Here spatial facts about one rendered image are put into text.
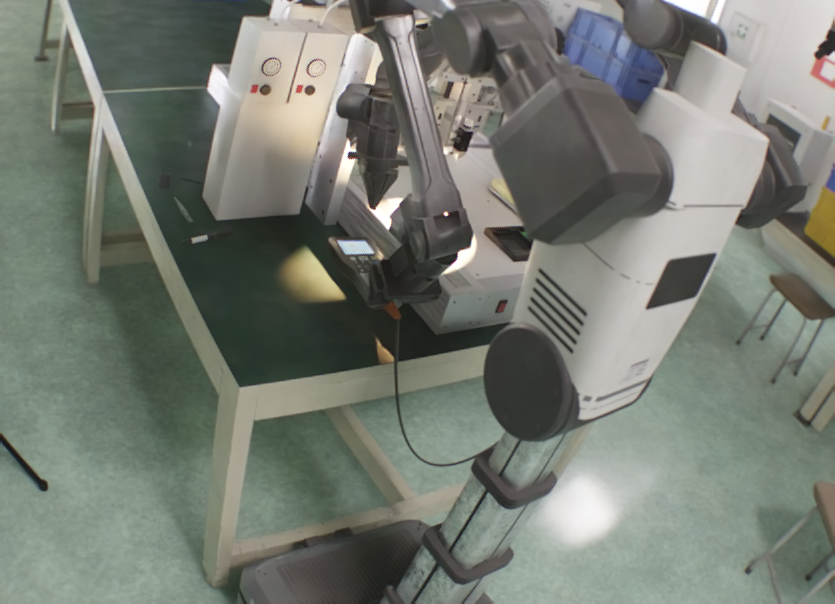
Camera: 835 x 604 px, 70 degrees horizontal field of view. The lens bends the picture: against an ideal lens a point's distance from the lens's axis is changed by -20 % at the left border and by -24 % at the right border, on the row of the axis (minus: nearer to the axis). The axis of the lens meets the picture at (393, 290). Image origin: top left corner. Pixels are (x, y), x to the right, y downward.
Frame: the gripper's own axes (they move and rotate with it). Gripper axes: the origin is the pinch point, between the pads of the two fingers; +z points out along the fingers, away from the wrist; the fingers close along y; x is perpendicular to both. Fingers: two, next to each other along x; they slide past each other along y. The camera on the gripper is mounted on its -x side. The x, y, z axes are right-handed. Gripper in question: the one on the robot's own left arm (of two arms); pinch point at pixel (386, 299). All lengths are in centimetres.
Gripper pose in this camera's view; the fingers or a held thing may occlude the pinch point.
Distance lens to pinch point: 130.8
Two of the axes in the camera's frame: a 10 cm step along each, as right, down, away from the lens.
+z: -4.4, 4.0, 8.0
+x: 2.4, 9.1, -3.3
